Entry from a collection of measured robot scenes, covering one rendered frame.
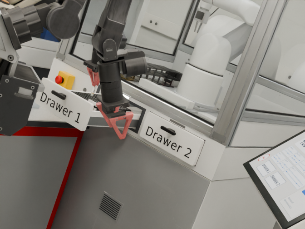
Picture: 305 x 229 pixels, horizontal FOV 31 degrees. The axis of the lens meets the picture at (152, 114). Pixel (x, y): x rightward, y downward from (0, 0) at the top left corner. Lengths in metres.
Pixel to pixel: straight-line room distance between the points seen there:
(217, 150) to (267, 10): 0.55
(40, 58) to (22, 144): 0.92
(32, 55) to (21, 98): 1.55
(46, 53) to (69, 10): 1.77
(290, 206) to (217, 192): 0.81
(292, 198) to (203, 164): 0.73
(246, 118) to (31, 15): 1.06
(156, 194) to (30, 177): 0.54
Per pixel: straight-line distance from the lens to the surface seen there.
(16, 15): 1.36
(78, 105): 2.09
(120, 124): 2.24
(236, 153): 2.20
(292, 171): 1.62
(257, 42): 2.07
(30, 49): 3.04
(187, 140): 2.16
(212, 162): 2.12
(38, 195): 2.48
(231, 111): 2.09
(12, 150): 2.26
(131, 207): 2.36
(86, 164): 2.52
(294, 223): 1.38
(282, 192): 1.54
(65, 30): 1.36
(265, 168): 1.72
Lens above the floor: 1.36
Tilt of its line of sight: 11 degrees down
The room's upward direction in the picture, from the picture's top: 20 degrees clockwise
